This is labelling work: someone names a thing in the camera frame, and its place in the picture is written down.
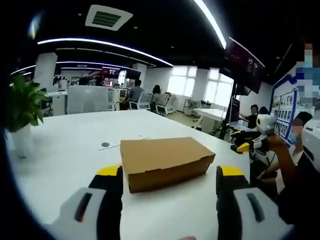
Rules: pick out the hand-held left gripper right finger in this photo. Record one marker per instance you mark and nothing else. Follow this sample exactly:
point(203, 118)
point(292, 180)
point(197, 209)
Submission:
point(252, 207)

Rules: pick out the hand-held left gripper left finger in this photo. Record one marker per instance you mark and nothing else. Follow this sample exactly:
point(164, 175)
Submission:
point(85, 207)

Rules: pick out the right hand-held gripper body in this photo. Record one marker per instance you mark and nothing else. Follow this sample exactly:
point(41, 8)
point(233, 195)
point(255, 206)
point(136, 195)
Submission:
point(265, 125)

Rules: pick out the brown cardboard shoe box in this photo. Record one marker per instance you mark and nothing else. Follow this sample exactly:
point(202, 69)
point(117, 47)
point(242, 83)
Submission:
point(162, 160)

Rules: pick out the person's right hand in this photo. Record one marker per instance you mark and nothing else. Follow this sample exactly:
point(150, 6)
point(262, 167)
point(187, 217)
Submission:
point(275, 141)

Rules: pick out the person's left hand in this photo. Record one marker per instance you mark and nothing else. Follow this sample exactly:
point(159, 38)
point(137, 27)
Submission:
point(188, 238)

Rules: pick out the white background table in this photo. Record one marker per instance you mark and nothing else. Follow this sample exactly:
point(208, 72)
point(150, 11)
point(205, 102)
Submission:
point(212, 113)

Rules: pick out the person's dark clothing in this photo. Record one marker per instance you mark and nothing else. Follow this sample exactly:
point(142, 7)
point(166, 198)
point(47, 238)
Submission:
point(306, 190)

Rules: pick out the hanging dark display screen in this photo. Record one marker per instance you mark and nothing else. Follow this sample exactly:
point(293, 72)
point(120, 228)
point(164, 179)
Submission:
point(243, 65)

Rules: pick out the white office chair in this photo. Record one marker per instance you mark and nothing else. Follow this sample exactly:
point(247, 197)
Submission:
point(167, 105)
point(143, 100)

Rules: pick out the white plant pot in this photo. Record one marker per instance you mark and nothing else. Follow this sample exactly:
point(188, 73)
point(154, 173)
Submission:
point(22, 142)

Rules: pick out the white partition panel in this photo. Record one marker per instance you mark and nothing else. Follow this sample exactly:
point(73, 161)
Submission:
point(87, 100)

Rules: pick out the green potted plant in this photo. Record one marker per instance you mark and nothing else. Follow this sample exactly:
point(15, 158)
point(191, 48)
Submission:
point(23, 102)

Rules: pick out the white ceiling air vent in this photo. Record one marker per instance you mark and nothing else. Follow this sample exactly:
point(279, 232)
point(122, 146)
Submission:
point(108, 18)

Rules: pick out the blue framed wall poster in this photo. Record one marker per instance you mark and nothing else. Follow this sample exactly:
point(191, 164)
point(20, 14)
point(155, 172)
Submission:
point(285, 110)

